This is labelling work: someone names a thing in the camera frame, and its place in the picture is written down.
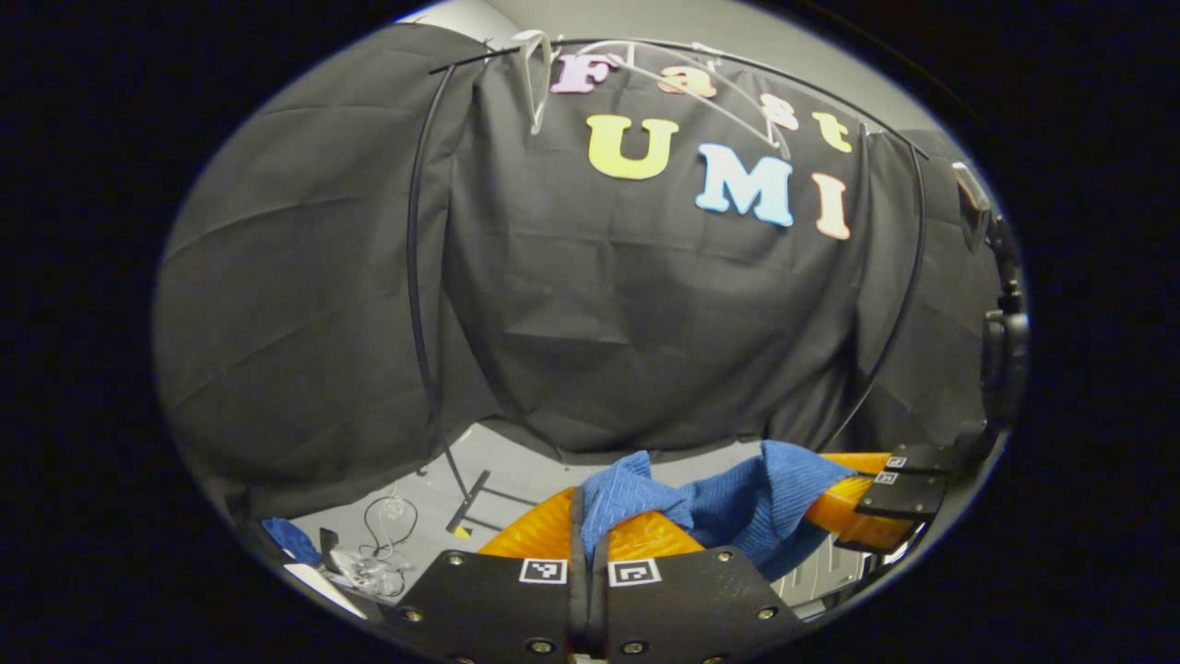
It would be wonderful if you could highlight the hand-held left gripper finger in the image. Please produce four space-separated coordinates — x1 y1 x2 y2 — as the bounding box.
588 510 810 664
383 486 588 664

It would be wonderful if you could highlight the blue corduroy jacket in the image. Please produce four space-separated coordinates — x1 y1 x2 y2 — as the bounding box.
579 440 856 584

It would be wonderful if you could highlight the black metal clothes rack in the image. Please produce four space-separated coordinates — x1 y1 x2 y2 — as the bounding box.
406 37 930 540

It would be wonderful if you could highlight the white plastic hanger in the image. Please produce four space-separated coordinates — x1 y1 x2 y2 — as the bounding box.
567 39 796 160
510 30 556 136

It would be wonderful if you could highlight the black backdrop cloth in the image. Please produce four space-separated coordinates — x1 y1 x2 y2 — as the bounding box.
152 23 1015 522

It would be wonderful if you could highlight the blue cloth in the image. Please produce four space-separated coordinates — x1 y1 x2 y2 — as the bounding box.
261 516 324 566

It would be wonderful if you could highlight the white cable bundle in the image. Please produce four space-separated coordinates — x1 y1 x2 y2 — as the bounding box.
323 493 420 600

